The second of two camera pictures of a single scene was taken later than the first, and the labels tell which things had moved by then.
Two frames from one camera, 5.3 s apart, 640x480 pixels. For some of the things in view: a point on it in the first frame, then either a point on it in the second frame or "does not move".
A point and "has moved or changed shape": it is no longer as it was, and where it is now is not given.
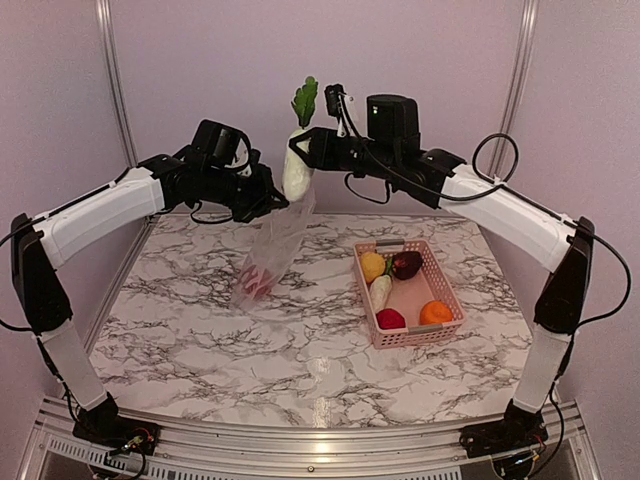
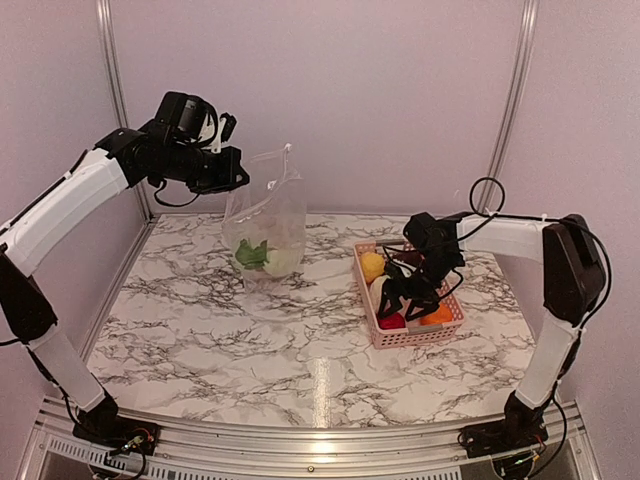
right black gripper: x=321 y=155 → x=427 y=303
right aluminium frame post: x=519 y=56 does not move
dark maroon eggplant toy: x=406 y=264 does not move
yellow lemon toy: x=373 y=265 does not move
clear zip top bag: x=272 y=251 has moved or changed shape
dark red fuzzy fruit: x=390 y=318 does not move
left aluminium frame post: x=108 y=32 does not move
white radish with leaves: x=298 y=177 → x=281 y=262
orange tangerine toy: x=435 y=312 does not move
